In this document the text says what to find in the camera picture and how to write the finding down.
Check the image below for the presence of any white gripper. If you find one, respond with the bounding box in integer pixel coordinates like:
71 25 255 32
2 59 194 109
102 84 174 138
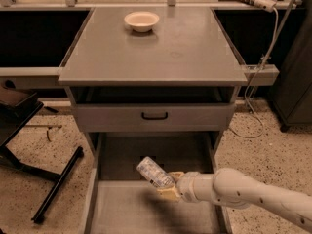
157 172 214 203

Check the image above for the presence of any blue plastic bottle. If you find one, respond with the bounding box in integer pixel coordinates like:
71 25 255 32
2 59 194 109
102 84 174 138
136 157 176 188

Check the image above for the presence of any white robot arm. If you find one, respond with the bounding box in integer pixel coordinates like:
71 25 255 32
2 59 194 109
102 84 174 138
158 168 312 232

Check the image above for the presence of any open grey middle drawer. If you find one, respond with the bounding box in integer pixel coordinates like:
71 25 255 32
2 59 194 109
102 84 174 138
79 133 232 234

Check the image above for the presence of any grey drawer cabinet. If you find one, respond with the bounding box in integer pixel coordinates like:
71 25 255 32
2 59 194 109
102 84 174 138
58 5 249 234

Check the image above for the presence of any closed grey top drawer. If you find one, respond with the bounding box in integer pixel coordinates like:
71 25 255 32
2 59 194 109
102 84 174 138
73 103 235 133

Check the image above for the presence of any dark cabinet at right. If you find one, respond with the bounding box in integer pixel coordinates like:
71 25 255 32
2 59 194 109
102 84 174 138
269 6 312 132

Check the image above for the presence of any white ceramic bowl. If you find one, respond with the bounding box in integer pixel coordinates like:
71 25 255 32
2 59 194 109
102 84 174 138
124 11 160 33

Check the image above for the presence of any black drawer handle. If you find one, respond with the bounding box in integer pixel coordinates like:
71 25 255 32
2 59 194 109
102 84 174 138
141 112 169 121

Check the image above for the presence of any white cable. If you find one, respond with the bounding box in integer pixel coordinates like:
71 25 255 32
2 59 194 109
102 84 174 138
227 7 281 140

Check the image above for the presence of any black chair frame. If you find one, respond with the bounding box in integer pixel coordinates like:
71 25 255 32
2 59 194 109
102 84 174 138
0 80 85 225

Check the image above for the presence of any grey metal bench rail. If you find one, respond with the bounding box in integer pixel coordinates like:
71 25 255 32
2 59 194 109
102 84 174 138
0 67 62 89

